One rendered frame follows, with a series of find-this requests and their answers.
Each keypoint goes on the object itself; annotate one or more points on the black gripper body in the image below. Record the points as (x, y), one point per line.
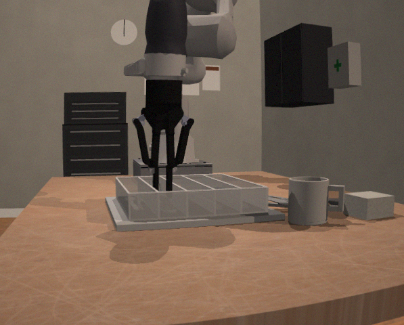
(163, 97)

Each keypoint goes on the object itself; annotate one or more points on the grey mug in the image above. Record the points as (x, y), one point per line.
(308, 200)

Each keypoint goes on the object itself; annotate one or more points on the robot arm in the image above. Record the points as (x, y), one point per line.
(170, 33)

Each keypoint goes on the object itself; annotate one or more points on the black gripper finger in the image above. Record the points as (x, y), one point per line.
(153, 162)
(173, 161)

